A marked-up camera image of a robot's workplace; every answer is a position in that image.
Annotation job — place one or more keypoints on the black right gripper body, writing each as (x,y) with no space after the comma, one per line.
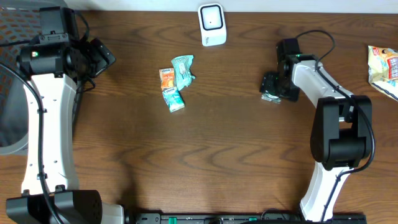
(271,81)

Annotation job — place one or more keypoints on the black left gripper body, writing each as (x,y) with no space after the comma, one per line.
(92,61)

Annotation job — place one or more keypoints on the orange tissue packet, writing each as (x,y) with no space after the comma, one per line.
(167,78)

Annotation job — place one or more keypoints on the teal tissue packet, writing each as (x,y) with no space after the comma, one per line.
(173,99)

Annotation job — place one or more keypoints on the teal plastic-wrapped packet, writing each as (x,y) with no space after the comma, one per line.
(183,75)

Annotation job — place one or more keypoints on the cream snack bag blue trim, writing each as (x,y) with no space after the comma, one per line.
(382,69)

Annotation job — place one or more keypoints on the black-white right robot arm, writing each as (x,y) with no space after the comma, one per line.
(342,140)

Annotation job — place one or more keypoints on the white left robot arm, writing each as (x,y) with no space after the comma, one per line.
(53,67)

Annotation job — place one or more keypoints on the white barcode scanner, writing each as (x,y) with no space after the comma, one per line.
(212,24)

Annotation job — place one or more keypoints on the dark grey plastic basket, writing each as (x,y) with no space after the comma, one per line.
(20,21)

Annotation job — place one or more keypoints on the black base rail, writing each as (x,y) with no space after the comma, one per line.
(273,217)

